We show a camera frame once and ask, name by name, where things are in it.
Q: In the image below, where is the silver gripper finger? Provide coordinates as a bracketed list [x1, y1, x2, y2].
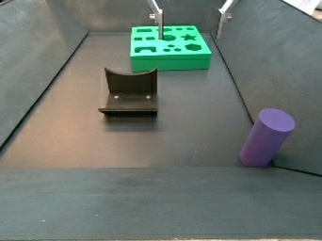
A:
[217, 0, 234, 38]
[146, 0, 163, 40]

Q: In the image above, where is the purple cylinder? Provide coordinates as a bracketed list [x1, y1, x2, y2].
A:
[239, 108, 295, 168]

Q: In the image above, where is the green shape sorter board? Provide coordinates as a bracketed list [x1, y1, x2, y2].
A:
[130, 25, 211, 72]

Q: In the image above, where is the black curved holder block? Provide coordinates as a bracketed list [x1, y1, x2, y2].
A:
[98, 69, 159, 115]

